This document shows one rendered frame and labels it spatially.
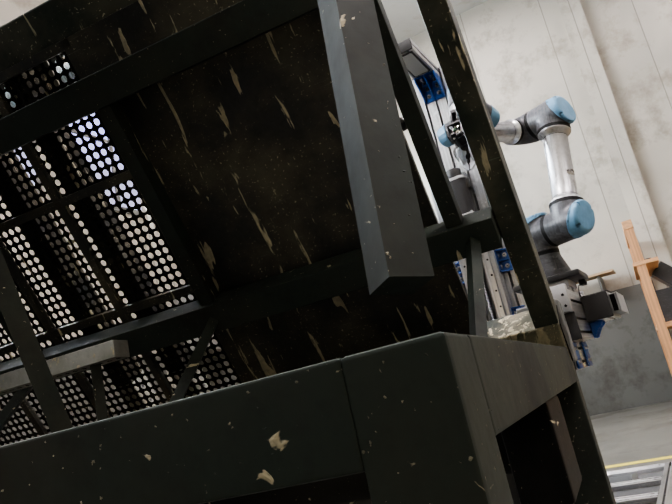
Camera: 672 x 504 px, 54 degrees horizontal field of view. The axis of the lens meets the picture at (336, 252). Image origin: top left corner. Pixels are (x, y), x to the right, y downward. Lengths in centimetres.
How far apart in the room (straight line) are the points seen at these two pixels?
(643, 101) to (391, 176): 1010
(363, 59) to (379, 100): 5
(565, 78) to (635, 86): 100
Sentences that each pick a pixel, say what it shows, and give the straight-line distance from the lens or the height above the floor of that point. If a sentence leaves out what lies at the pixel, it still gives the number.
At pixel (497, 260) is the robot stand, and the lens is 258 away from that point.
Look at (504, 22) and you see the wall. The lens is 1150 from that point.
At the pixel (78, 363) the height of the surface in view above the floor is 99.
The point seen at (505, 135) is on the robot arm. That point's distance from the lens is 250.
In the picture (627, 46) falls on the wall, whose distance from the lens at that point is 1096.
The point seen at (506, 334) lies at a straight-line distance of 178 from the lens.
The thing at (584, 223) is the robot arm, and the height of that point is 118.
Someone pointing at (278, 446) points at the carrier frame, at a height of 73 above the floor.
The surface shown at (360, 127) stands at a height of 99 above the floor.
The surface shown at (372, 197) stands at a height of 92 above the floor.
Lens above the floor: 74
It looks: 14 degrees up
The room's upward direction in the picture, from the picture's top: 13 degrees counter-clockwise
